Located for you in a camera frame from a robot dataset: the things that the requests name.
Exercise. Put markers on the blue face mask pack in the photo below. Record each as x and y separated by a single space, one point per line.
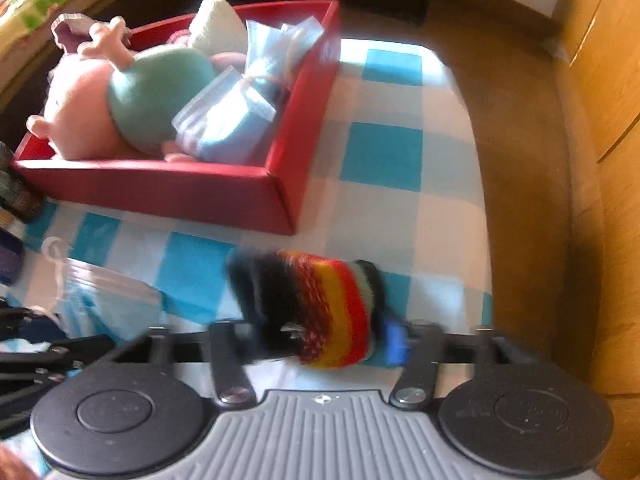
229 121

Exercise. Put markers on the blue drink can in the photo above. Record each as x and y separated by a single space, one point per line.
11 257

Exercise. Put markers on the pink pig plush toy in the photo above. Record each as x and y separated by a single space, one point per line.
122 106

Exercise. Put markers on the person's hand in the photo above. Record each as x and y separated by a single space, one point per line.
13 468

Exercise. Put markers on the dark green coffee can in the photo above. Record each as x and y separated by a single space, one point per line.
18 196

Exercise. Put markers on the rainbow striped knit sock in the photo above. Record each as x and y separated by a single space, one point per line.
329 313

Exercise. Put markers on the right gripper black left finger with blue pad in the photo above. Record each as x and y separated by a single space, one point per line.
230 346

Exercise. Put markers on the wooden wardrobe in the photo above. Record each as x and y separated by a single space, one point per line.
597 336

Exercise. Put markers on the red cardboard box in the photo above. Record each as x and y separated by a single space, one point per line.
267 198

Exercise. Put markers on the lavender cloth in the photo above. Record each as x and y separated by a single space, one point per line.
76 33

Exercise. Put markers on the white fluffy sock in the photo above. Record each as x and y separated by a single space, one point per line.
216 28

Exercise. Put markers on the blue white checkered tablecloth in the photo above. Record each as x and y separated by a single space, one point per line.
395 180

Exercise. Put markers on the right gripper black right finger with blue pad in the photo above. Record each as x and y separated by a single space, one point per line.
418 348

